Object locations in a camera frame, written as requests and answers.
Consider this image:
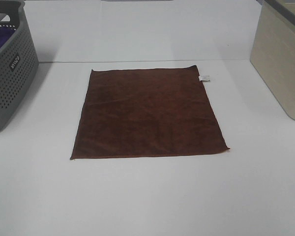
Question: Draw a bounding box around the beige storage bin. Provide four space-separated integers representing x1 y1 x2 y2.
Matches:
250 0 295 120

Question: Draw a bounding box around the white towel care label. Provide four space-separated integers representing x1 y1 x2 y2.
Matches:
199 75 210 82

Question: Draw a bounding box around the brown towel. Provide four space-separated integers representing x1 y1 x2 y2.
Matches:
71 65 228 159

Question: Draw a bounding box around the grey perforated laundry basket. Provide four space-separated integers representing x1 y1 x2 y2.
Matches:
0 0 39 131

